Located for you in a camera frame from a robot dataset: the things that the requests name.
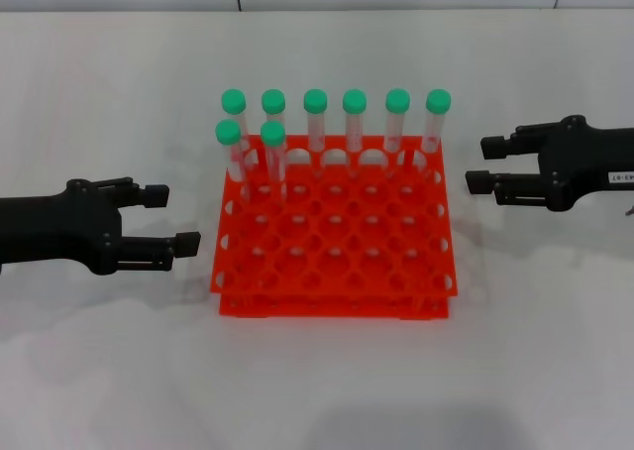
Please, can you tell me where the orange test tube rack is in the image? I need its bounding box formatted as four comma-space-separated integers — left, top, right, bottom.
208, 133, 462, 323

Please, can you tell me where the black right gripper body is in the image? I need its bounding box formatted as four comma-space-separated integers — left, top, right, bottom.
537, 114, 634, 214

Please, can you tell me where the green capped clear test tube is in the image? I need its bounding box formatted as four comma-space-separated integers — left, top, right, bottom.
260, 120, 289, 202
220, 88, 258, 169
384, 87, 412, 174
261, 88, 288, 150
214, 119, 252, 204
419, 88, 453, 174
342, 88, 370, 179
302, 88, 330, 179

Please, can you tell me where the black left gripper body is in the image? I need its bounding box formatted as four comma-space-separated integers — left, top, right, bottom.
0, 177, 124, 277

